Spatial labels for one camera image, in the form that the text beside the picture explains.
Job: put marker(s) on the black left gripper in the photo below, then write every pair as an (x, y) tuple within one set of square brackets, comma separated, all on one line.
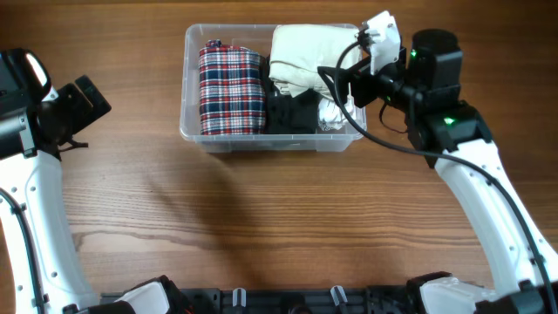
[(87, 112)]

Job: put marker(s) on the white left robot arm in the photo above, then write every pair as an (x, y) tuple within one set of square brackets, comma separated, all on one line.
[(46, 271)]

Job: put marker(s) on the cream cloth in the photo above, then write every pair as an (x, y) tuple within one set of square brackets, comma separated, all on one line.
[(297, 51)]

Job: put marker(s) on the clear plastic storage box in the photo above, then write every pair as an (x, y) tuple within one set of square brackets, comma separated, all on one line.
[(256, 37)]

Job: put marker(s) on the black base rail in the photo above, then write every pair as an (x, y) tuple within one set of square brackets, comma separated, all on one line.
[(369, 300)]

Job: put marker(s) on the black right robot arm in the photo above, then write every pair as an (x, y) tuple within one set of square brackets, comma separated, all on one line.
[(423, 83)]

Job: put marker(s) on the white printed cloth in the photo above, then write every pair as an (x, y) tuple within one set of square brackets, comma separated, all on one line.
[(330, 116)]

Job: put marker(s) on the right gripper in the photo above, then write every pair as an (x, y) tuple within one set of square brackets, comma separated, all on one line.
[(360, 75)]

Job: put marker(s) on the plaid flannel cloth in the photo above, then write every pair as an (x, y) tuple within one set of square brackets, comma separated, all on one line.
[(231, 93)]

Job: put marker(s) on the black cloth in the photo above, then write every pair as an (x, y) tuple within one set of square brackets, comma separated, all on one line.
[(286, 114)]

